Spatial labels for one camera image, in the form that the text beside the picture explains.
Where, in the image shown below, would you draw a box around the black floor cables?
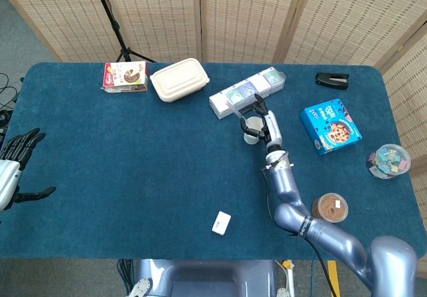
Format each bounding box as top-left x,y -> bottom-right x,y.
0,72 -> 21,151

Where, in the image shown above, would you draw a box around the black tripod stand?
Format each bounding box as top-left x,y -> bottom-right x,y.
89,0 -> 157,63

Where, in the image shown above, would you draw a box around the brown lidded jar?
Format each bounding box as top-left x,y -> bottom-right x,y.
311,192 -> 350,225

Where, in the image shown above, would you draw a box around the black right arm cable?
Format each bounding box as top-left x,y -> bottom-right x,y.
262,168 -> 336,297

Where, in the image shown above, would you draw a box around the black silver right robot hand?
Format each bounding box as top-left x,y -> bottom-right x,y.
240,93 -> 283,152

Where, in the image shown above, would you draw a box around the blue-grey robot torso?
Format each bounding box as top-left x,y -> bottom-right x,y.
128,258 -> 292,297

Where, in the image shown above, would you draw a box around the small white box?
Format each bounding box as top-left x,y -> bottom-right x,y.
211,210 -> 232,236

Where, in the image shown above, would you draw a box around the bamboo folding screen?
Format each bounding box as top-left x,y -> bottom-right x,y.
0,0 -> 427,178

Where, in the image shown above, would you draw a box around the white paper cup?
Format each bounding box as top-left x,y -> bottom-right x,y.
243,115 -> 269,145

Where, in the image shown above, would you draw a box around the black stapler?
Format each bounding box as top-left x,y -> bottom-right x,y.
314,72 -> 351,89

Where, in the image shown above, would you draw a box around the blue table cloth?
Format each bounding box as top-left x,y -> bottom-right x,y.
0,61 -> 418,262

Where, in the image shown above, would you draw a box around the long tissue packet bundle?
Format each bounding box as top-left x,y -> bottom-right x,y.
208,67 -> 287,120

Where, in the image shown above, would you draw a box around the blue cookie box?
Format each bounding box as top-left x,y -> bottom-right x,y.
300,97 -> 364,157

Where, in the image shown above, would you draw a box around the clear plastic straw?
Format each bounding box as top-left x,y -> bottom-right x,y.
226,98 -> 250,119

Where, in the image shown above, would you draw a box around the red snack box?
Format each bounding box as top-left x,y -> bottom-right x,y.
101,60 -> 149,93

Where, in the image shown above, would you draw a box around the white power strip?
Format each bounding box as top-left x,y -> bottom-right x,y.
275,259 -> 296,297

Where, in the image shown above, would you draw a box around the beige lidded food container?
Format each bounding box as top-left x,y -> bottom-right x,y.
149,57 -> 210,103

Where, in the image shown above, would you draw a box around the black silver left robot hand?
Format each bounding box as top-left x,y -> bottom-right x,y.
0,127 -> 57,212

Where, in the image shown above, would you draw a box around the clear jar of binder clips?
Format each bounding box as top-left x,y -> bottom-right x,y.
366,143 -> 412,180

